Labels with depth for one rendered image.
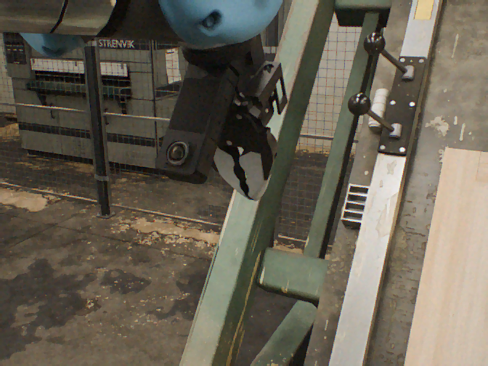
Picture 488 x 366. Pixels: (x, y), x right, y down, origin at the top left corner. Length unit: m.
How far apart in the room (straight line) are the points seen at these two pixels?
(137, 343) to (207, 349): 1.77
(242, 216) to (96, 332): 1.94
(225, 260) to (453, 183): 0.42
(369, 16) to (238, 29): 0.99
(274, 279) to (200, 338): 0.18
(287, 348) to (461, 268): 0.54
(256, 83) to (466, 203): 0.51
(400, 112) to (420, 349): 0.40
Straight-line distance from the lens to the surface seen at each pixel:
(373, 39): 0.93
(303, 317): 1.41
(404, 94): 0.99
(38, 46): 0.39
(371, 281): 0.88
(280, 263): 1.00
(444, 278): 0.90
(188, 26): 0.25
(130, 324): 2.84
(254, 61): 0.53
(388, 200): 0.92
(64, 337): 2.83
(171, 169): 0.47
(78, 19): 0.25
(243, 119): 0.50
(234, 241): 0.95
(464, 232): 0.92
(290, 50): 1.10
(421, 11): 1.11
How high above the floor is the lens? 1.56
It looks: 19 degrees down
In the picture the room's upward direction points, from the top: straight up
